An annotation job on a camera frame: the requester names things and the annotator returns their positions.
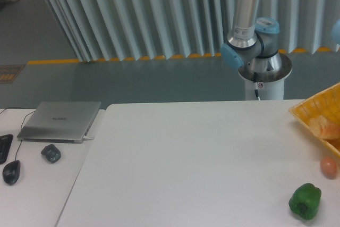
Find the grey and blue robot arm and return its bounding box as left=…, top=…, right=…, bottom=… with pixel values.
left=220, top=0, right=339, bottom=69

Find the green bell pepper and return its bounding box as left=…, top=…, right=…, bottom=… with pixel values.
left=288, top=183, right=322, bottom=220

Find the silver laptop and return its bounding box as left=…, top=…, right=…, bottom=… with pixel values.
left=17, top=102, right=101, bottom=144

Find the white folding screen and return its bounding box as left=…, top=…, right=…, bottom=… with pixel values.
left=46, top=0, right=339, bottom=62

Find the black earbud case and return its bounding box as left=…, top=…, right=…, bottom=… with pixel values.
left=41, top=144, right=61, bottom=164

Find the orange bread in basket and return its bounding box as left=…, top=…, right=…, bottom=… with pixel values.
left=309, top=115, right=339, bottom=140

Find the yellow woven basket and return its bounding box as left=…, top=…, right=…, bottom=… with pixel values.
left=288, top=82, right=340, bottom=158

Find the yellow floor sticker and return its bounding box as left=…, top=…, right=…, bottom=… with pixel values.
left=0, top=64, right=26, bottom=84

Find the black keyboard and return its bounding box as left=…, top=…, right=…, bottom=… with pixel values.
left=0, top=134, right=13, bottom=164

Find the brown egg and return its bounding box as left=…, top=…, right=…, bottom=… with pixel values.
left=320, top=157, right=337, bottom=179

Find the black computer mouse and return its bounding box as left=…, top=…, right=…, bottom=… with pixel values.
left=2, top=160, right=21, bottom=186

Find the black laptop cable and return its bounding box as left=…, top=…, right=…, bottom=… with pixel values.
left=0, top=106, right=26, bottom=121

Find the black mouse cable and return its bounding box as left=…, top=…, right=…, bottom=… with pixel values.
left=14, top=110, right=37, bottom=162

